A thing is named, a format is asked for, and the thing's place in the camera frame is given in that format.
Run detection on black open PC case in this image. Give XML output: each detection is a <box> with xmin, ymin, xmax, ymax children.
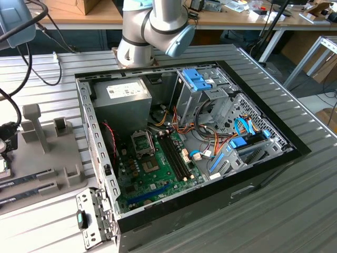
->
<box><xmin>74</xmin><ymin>60</ymin><xmax>312</xmax><ymax>253</ymax></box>

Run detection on black case fan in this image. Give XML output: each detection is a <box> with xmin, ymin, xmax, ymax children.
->
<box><xmin>101</xmin><ymin>120</ymin><xmax>121</xmax><ymax>164</ymax></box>

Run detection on black stand pole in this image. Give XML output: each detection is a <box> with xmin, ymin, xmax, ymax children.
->
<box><xmin>249</xmin><ymin>0</ymin><xmax>292</xmax><ymax>64</ymax></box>

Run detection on red black fan wire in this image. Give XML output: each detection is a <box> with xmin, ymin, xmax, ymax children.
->
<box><xmin>102</xmin><ymin>122</ymin><xmax>118</xmax><ymax>159</ymax></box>

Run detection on black RAM slot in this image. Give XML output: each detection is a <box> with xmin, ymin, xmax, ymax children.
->
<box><xmin>170</xmin><ymin>133</ymin><xmax>194</xmax><ymax>178</ymax></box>
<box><xmin>166</xmin><ymin>133</ymin><xmax>191</xmax><ymax>179</ymax></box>
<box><xmin>162</xmin><ymin>134</ymin><xmax>187</xmax><ymax>181</ymax></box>
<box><xmin>158</xmin><ymin>134</ymin><xmax>184</xmax><ymax>182</ymax></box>

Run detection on blue plastic rail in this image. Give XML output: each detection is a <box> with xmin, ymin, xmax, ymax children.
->
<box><xmin>209</xmin><ymin>153</ymin><xmax>225</xmax><ymax>175</ymax></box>

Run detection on thick black camera cable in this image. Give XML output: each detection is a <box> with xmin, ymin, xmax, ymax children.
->
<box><xmin>0</xmin><ymin>0</ymin><xmax>49</xmax><ymax>140</ymax></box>

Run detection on orange yellow power wires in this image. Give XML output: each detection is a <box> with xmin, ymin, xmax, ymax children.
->
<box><xmin>154</xmin><ymin>109</ymin><xmax>169</xmax><ymax>127</ymax></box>
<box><xmin>213</xmin><ymin>131</ymin><xmax>239</xmax><ymax>156</ymax></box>
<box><xmin>171</xmin><ymin>106</ymin><xmax>197</xmax><ymax>135</ymax></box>

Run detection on grey power supply unit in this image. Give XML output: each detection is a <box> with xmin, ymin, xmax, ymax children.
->
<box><xmin>91</xmin><ymin>76</ymin><xmax>153</xmax><ymax>132</ymax></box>

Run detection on black clip with teal face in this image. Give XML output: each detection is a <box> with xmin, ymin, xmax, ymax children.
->
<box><xmin>76</xmin><ymin>209</ymin><xmax>89</xmax><ymax>229</ymax></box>

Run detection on brown cardboard box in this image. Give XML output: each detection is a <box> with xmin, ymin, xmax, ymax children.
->
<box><xmin>43</xmin><ymin>0</ymin><xmax>102</xmax><ymax>16</ymax></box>

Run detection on grey parts rack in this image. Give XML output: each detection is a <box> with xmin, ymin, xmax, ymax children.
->
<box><xmin>0</xmin><ymin>103</ymin><xmax>89</xmax><ymax>209</ymax></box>

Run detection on blue disk carrier handle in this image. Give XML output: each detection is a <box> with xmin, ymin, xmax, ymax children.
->
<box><xmin>228</xmin><ymin>138</ymin><xmax>248</xmax><ymax>151</ymax></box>

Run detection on CPU socket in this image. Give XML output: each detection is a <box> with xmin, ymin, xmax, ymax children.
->
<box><xmin>141</xmin><ymin>157</ymin><xmax>161</xmax><ymax>174</ymax></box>

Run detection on grey metal drive cage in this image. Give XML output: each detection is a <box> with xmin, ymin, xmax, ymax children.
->
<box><xmin>168</xmin><ymin>67</ymin><xmax>242</xmax><ymax>127</ymax></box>

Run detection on blue expansion slot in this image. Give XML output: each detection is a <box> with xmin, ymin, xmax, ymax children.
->
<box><xmin>127</xmin><ymin>183</ymin><xmax>171</xmax><ymax>208</ymax></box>

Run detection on metal socket cover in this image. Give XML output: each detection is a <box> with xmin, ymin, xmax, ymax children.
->
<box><xmin>131</xmin><ymin>130</ymin><xmax>155</xmax><ymax>159</ymax></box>

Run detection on aluminium profile frame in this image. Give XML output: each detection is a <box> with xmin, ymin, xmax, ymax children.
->
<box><xmin>283</xmin><ymin>35</ymin><xmax>337</xmax><ymax>90</ymax></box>

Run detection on blue drive carrier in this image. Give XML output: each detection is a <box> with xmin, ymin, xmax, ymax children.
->
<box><xmin>181</xmin><ymin>67</ymin><xmax>215</xmax><ymax>92</ymax></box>

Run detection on thin blue wire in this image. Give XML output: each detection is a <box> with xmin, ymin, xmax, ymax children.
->
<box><xmin>189</xmin><ymin>150</ymin><xmax>214</xmax><ymax>159</ymax></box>

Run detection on open cardboard box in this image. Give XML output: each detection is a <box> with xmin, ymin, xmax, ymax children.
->
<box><xmin>302</xmin><ymin>1</ymin><xmax>337</xmax><ymax>23</ymax></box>

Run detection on blue flat data wire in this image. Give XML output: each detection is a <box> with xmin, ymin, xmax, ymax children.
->
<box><xmin>233</xmin><ymin>118</ymin><xmax>261</xmax><ymax>137</ymax></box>

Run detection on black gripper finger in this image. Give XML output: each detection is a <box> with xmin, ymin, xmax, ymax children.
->
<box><xmin>0</xmin><ymin>143</ymin><xmax>16</xmax><ymax>161</ymax></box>

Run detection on green motherboard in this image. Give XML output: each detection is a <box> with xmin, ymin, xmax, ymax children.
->
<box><xmin>115</xmin><ymin>129</ymin><xmax>206</xmax><ymax>211</ymax></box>

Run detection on green RAM stick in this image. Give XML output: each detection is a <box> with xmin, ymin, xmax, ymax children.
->
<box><xmin>0</xmin><ymin>172</ymin><xmax>40</xmax><ymax>189</ymax></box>
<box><xmin>0</xmin><ymin>186</ymin><xmax>42</xmax><ymax>205</ymax></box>

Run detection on flat brown cardboard sheets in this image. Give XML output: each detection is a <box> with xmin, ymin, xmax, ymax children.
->
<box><xmin>281</xmin><ymin>31</ymin><xmax>337</xmax><ymax>84</ymax></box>

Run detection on black wire bundle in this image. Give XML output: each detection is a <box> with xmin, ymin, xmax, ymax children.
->
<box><xmin>191</xmin><ymin>101</ymin><xmax>221</xmax><ymax>148</ymax></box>

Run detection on grey metal disk bay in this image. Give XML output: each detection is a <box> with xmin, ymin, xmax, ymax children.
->
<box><xmin>207</xmin><ymin>129</ymin><xmax>295</xmax><ymax>182</ymax></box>

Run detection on brown cardboard piece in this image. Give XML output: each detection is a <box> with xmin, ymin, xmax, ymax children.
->
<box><xmin>314</xmin><ymin>108</ymin><xmax>337</xmax><ymax>132</ymax></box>

